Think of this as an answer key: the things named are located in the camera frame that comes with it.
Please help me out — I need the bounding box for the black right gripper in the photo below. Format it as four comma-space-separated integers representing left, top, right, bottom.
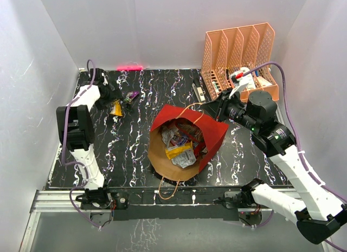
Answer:
201, 88, 259, 132

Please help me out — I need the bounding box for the yellow snack packet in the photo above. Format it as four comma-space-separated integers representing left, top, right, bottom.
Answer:
110, 100, 123, 117

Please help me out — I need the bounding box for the purple M&M's packet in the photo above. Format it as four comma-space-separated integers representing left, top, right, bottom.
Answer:
124, 91, 139, 104

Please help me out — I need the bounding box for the red brown paper bag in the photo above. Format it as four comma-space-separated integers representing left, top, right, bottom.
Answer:
148, 105, 228, 186

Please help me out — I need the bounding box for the silver snack wrapper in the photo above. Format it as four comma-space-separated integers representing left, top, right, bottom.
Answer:
161, 126, 178, 148
171, 149, 196, 169

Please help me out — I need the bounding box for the brown M&M's packet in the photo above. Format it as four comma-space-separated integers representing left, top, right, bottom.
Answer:
170, 135, 190, 146

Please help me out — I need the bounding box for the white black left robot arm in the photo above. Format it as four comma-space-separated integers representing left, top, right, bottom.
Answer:
56, 68, 123, 209

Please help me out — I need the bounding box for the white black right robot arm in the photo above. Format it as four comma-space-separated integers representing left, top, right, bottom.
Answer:
202, 90, 346, 244

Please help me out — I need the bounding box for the beige black stapler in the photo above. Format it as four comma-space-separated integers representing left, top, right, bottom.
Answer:
192, 78, 205, 102

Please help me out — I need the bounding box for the green white tube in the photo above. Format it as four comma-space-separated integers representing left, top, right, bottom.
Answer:
213, 81, 219, 92

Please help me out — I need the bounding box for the red snack packet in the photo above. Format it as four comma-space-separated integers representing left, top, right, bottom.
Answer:
175, 119, 206, 158

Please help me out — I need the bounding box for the peach plastic file organizer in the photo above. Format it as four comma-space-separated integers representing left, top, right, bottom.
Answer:
201, 23, 275, 100

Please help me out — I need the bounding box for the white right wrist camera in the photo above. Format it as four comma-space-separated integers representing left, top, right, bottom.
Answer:
228, 67, 252, 102

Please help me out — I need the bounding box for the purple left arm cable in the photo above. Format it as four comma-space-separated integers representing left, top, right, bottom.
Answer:
61, 59, 114, 230

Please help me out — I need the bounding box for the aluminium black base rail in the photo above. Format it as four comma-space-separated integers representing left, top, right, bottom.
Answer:
20, 186, 304, 251

